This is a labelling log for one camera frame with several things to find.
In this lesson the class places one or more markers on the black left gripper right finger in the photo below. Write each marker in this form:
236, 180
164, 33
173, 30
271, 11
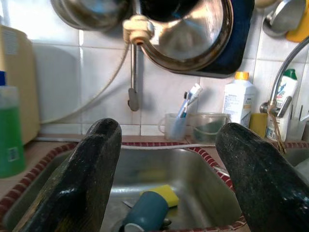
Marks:
265, 188

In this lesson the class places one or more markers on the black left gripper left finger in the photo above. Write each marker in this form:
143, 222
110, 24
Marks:
77, 188

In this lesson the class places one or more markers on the blue-grey mug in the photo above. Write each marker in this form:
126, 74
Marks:
147, 210

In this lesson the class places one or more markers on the stainless steel sink basin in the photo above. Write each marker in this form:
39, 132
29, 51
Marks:
169, 164
293, 153

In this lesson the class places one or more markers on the mustard yellow sponge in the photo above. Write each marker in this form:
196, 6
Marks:
258, 123

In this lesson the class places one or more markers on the clear tub with green scourer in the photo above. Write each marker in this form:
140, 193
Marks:
207, 130

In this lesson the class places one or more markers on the green dish soap bottle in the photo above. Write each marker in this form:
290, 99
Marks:
9, 133

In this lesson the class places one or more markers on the white bottle yellow cap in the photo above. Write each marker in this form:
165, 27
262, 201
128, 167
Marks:
239, 101

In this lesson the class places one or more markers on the bright yellow sponge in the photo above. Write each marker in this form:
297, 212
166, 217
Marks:
169, 195

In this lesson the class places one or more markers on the white bottle green cap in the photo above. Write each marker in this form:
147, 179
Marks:
287, 84

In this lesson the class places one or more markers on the clear toothbrush cup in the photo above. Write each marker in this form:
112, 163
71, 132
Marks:
173, 130

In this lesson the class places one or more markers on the chrome gooseneck faucet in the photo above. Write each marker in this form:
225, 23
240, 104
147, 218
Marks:
277, 79

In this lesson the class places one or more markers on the cream water ionizer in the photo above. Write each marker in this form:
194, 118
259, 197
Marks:
19, 84

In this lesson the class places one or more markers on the dark blue tray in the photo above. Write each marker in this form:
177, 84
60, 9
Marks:
241, 36

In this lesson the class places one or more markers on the yellow plastic utensil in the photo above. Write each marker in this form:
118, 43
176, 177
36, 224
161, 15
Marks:
300, 31

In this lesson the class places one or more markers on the cream tap diverter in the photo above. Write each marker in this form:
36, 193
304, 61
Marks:
137, 29

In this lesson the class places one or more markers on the hanging steel ladle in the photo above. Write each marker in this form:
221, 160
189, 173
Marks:
282, 17

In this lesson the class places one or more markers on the hanging steel pan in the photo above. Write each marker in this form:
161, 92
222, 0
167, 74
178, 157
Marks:
193, 31

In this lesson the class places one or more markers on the hanging steel pot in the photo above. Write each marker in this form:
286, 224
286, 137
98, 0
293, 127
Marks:
91, 14

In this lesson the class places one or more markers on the steel wall tap spout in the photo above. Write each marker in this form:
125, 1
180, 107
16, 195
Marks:
134, 72

